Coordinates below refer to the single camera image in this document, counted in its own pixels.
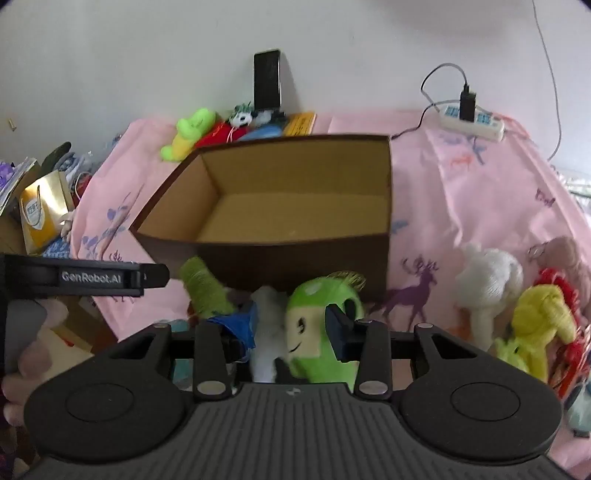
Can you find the blue patterned cloth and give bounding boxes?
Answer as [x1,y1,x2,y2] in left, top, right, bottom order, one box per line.
[41,237,72,260]

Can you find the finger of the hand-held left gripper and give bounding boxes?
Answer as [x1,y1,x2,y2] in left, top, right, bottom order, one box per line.
[139,263,170,288]

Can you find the brown cardboard box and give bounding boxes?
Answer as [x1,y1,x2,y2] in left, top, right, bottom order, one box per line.
[129,134,393,305]

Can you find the small panda plush toy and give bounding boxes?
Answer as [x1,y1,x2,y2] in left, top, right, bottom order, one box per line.
[228,102,257,127]

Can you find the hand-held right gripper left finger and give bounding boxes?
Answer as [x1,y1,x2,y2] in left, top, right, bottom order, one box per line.
[95,308,259,401]

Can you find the pale teal plush toy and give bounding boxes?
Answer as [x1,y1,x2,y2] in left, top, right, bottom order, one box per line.
[566,383,591,439]

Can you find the grey wall cable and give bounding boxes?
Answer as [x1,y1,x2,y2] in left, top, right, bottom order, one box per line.
[531,0,563,162]

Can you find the blue slipper toy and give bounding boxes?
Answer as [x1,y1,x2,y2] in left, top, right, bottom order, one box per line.
[240,124,283,142]

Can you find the pink plush with key ring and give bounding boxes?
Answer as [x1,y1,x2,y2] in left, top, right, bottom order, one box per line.
[529,235,591,287]

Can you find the dark green pouch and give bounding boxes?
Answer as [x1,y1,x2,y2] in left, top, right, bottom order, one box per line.
[41,142,72,171]

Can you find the red yarn toy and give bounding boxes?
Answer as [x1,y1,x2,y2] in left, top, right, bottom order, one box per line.
[533,268,591,398]

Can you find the white towel plush toy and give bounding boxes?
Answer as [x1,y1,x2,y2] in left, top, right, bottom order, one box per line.
[455,241,525,352]

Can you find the green and yellow plush toy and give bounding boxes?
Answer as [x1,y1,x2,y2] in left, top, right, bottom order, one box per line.
[160,108,218,162]

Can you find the black charger with cable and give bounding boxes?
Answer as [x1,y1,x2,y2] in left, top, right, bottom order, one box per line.
[390,62,478,139]

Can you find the purple printed packets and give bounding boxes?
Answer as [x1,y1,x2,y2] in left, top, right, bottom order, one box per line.
[0,157,40,217]

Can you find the pink printed blanket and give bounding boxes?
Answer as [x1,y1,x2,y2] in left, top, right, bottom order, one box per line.
[69,108,591,480]

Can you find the red plush toy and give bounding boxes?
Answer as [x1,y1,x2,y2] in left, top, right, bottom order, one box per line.
[198,121,250,148]

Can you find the white power strip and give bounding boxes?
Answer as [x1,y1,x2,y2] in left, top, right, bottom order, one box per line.
[436,102,506,143]

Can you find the white fluffy plush toy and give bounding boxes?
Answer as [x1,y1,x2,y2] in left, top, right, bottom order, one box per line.
[252,286,289,384]

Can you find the gold paper bag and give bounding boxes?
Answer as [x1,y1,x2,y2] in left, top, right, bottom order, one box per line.
[18,170,77,257]

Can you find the black smartphone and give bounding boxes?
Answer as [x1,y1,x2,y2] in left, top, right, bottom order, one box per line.
[253,48,282,112]

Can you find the green knitted toy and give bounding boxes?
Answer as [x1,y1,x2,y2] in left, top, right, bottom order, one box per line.
[179,256,236,319]

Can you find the yellow flat box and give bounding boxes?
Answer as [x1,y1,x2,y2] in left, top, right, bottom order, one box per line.
[283,112,317,137]

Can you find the green plush toy with face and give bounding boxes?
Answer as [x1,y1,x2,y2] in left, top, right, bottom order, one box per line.
[284,272,368,384]

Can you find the person's left hand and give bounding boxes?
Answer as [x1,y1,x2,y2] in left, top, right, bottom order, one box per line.
[0,299,70,428]

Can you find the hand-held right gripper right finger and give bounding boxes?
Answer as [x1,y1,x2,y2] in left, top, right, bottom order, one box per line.
[325,304,500,400]

